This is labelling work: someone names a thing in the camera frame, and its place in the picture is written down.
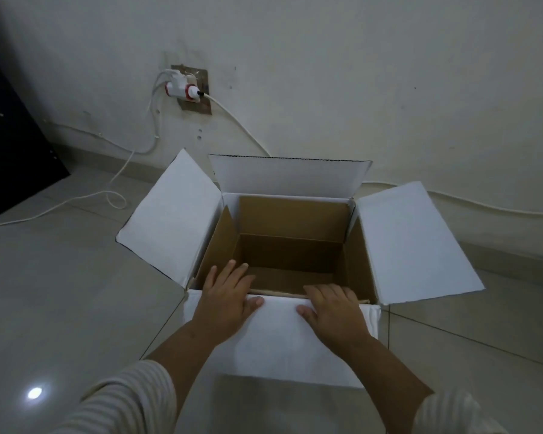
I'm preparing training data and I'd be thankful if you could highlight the person's left forearm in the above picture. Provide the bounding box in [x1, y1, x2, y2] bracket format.
[142, 322, 224, 396]

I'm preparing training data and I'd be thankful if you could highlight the looped white cable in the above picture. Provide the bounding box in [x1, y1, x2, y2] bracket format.
[0, 70, 173, 228]

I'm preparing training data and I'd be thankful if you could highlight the person's right hand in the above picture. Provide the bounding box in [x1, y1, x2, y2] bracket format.
[296, 284, 374, 354]

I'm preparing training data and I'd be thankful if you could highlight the metal wall socket plate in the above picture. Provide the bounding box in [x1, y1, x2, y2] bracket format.
[170, 64, 213, 115]

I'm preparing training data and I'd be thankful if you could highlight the person's left hand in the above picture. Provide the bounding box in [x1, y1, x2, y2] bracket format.
[191, 259, 265, 345]

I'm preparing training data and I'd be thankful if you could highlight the white cable with black plug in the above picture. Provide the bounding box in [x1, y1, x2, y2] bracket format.
[197, 89, 543, 217]

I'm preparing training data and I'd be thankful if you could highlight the white-lined cardboard box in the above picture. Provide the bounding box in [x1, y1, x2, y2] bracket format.
[115, 148, 486, 389]

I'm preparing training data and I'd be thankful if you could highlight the dark furniture panel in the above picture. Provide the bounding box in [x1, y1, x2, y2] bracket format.
[0, 39, 71, 226]

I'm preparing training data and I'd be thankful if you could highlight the white charger with red ring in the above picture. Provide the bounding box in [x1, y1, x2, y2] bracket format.
[179, 81, 202, 105]
[165, 71, 185, 99]

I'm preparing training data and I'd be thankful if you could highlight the person's right forearm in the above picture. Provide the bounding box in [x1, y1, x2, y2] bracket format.
[339, 335, 435, 414]

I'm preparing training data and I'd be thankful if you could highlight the striped white shirt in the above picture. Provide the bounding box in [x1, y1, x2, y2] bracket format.
[50, 359, 511, 434]

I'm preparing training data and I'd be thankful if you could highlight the thin white cable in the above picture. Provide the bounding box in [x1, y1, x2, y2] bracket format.
[44, 70, 173, 155]

